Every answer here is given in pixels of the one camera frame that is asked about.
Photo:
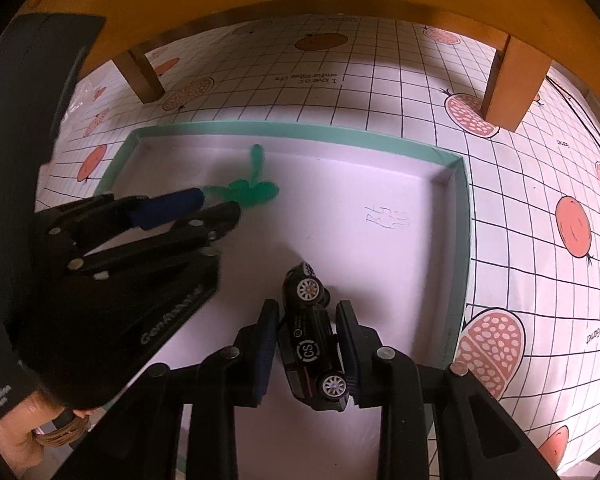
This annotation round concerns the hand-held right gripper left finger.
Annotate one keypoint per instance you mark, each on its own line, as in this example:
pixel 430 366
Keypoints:
pixel 266 350

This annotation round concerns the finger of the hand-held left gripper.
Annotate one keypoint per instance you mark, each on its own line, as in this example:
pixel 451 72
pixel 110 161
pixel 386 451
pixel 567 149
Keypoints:
pixel 165 207
pixel 210 225

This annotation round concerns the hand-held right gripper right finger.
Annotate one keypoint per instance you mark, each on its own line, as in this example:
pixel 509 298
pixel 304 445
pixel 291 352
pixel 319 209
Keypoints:
pixel 349 355

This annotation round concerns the black toy car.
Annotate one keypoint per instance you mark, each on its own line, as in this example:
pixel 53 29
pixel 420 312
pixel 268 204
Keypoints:
pixel 307 340

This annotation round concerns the green plastic hair clip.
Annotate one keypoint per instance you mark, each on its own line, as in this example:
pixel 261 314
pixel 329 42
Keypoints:
pixel 255 192

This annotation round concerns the white tray with teal rim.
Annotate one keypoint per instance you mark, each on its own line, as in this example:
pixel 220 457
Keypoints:
pixel 355 200

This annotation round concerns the clear plastic bag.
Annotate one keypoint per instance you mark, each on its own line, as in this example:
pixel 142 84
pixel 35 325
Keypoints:
pixel 82 100

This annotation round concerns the fruit print checked tablecloth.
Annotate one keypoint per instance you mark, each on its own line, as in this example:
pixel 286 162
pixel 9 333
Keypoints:
pixel 380 85

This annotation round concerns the wooden nightstand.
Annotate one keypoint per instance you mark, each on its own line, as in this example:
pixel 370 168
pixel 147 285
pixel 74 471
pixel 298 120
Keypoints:
pixel 515 85

